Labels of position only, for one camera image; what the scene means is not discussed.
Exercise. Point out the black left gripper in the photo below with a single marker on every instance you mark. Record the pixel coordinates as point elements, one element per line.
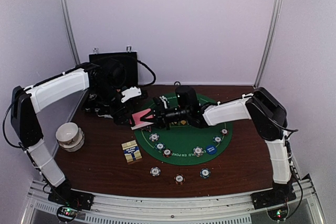
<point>118,119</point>

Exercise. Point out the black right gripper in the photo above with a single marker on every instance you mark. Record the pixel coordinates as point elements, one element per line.
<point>160,115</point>

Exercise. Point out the pink playing card deck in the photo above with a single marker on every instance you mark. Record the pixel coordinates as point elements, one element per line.
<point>137,117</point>

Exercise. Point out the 10 chips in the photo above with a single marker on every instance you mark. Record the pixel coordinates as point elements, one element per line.
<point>154,137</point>
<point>197,151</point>

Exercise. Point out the blue white 10 chip stack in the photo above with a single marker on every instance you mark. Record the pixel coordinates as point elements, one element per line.
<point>155,171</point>

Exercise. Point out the red black 100 chip stack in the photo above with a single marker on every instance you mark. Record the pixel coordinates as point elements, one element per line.
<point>179,179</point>

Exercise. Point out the blue green 50 chip stack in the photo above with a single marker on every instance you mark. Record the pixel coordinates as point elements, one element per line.
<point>205,173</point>

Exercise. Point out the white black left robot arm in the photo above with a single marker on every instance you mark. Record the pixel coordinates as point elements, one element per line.
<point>28,102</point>

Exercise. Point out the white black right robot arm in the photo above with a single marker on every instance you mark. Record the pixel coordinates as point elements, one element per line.
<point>267,114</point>

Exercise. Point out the red black triangle marker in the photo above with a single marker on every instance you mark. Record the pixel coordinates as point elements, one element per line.
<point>148,129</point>

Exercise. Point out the white left wrist cover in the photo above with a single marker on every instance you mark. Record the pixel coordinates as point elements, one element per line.
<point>130,93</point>

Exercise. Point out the card deck holder box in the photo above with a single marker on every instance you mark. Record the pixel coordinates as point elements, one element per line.
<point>131,151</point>

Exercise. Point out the round green poker mat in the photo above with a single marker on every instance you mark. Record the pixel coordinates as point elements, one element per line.
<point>181,138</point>

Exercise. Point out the black poker chip case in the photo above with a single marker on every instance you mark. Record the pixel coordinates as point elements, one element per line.
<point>101,93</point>

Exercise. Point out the white ceramic bowl stack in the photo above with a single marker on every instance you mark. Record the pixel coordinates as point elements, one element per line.
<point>70,137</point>

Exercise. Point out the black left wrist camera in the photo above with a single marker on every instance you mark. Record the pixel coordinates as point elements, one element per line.
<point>115,73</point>

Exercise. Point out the aluminium front rail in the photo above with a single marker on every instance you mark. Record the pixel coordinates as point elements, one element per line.
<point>234,208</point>

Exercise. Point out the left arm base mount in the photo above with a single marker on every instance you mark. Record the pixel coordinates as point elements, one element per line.
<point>72,198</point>

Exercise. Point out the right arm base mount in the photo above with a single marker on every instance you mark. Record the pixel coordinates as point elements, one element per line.
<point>279,194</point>

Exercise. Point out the left aluminium frame post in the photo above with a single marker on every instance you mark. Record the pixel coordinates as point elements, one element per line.
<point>69,31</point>

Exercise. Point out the aluminium frame post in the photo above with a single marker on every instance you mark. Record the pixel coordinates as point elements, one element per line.
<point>69,31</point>
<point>276,10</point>

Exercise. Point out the right aluminium frame post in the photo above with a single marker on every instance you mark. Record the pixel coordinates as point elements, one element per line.
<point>276,10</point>

